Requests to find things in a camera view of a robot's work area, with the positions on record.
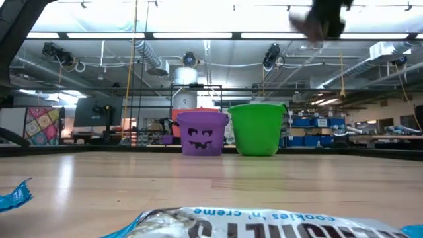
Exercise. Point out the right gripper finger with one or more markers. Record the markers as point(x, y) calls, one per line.
point(318, 20)
point(337, 18)

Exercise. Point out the green halloween bucket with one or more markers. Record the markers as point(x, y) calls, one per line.
point(257, 130)

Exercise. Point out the shelf with blue bins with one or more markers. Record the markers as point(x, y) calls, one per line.
point(317, 140)

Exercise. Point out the white cylinder tank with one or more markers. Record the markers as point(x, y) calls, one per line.
point(185, 76)

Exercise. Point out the purple halloween bucket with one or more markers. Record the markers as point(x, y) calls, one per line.
point(202, 132)

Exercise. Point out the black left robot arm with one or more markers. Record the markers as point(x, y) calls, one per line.
point(20, 20)

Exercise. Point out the black monitor screen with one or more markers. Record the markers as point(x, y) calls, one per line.
point(86, 110)

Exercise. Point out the blue white candy bar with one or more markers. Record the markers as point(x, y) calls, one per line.
point(264, 224)
point(13, 198)

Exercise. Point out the black ceiling device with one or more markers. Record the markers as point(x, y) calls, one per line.
point(189, 59)
point(400, 61)
point(271, 56)
point(57, 54)

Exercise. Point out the small purple bucket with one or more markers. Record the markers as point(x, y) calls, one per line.
point(167, 139)

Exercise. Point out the brown candy bar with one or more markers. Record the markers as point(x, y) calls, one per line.
point(302, 26)

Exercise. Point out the large grey air duct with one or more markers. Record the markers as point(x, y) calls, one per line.
point(363, 66)

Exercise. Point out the colourful patterned quilt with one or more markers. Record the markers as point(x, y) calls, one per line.
point(43, 127)

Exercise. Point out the silver flexible duct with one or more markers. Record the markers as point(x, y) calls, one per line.
point(147, 54)

